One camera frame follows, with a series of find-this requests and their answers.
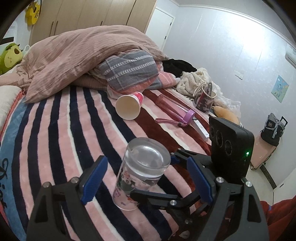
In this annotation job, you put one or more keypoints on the pink suitcase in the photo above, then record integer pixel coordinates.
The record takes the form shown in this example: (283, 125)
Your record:
(262, 151)

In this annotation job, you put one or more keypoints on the white wall switch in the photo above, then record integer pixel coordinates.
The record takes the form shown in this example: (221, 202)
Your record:
(239, 74)

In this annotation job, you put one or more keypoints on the printed mug with items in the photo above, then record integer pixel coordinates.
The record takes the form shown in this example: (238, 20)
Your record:
(205, 98)

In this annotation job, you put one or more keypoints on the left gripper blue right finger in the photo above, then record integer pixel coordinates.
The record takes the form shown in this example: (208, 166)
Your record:
(202, 178)

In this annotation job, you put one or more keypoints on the cream knitted fabric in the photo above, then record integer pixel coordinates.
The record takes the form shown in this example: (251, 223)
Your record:
(190, 83)

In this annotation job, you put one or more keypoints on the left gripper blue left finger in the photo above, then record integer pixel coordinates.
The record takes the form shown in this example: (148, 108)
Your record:
(91, 179)

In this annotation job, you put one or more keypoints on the white and pink paper cup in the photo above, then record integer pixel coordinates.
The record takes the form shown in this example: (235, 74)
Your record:
(128, 106)

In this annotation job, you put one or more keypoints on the white long pillow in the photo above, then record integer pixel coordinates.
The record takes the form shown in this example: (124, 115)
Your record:
(8, 95)

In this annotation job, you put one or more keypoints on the black garment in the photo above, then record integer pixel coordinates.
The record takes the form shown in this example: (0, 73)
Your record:
(177, 67)

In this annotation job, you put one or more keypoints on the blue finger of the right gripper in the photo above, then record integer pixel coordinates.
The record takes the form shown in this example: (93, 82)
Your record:
(157, 200)
(180, 156)

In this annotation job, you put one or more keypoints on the white air conditioner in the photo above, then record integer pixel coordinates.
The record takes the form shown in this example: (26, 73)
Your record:
(290, 55)

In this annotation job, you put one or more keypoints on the pink crumpled duvet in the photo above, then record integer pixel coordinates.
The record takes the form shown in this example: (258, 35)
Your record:
(55, 62)

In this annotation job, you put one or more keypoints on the pink bottle with purple lid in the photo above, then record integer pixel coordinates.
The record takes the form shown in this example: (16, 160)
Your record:
(179, 115)

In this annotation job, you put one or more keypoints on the wooden wardrobe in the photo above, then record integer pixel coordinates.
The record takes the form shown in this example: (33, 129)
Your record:
(58, 16)

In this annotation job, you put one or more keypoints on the black camera box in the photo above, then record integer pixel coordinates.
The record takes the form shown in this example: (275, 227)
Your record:
(231, 149)

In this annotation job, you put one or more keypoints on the white door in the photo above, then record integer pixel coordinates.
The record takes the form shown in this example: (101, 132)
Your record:
(159, 27)

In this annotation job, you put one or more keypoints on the wall poster drawing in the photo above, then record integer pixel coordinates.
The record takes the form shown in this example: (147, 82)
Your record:
(279, 89)

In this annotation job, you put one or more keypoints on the grey and pink patterned pillow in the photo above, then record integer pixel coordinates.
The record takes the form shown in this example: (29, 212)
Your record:
(132, 71)

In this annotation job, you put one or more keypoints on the white remote control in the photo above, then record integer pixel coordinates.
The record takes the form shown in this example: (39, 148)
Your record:
(200, 129)

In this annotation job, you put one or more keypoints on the striped pink fleece blanket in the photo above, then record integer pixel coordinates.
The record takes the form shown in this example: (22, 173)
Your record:
(56, 139)

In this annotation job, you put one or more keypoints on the grey black backpack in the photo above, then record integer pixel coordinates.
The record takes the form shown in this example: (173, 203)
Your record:
(273, 129)

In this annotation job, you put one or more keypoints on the orange plush toy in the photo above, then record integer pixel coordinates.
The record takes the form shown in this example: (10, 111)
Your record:
(226, 114)

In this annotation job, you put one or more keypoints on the clear glass cup with print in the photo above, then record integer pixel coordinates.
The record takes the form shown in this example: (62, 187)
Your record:
(144, 163)

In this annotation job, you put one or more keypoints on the green plush toy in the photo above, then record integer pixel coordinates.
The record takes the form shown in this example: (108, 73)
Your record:
(11, 56)

